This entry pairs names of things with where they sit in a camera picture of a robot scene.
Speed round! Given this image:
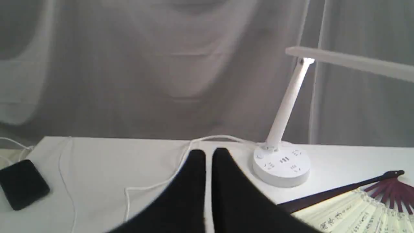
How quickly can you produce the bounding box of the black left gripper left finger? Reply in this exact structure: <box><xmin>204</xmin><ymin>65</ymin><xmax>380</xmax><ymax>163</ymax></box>
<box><xmin>111</xmin><ymin>149</ymin><xmax>206</xmax><ymax>233</ymax></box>

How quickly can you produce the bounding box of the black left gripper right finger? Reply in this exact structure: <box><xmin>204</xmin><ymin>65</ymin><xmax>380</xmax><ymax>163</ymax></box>
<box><xmin>211</xmin><ymin>148</ymin><xmax>318</xmax><ymax>233</ymax></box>

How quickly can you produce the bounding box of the cream folding paper fan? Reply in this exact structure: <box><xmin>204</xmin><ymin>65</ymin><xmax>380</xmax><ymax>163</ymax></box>
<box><xmin>279</xmin><ymin>170</ymin><xmax>414</xmax><ymax>233</ymax></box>

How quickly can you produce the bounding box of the white desk lamp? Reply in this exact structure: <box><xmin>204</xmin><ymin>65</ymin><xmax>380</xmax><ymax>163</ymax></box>
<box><xmin>252</xmin><ymin>45</ymin><xmax>414</xmax><ymax>189</ymax></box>

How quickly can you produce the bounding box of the grey backdrop curtain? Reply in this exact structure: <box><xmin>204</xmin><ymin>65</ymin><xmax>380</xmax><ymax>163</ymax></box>
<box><xmin>1</xmin><ymin>0</ymin><xmax>413</xmax><ymax>145</ymax></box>

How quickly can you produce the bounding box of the black smartphone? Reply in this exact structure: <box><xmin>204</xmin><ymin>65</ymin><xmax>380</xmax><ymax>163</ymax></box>
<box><xmin>0</xmin><ymin>159</ymin><xmax>50</xmax><ymax>211</ymax></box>

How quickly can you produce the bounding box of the white power cable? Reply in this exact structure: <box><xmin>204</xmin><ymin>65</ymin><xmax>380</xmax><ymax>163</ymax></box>
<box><xmin>124</xmin><ymin>135</ymin><xmax>266</xmax><ymax>224</ymax></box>

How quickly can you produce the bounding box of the thin white charging cable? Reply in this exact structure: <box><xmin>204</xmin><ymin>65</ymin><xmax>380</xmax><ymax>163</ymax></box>
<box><xmin>0</xmin><ymin>137</ymin><xmax>78</xmax><ymax>233</ymax></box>

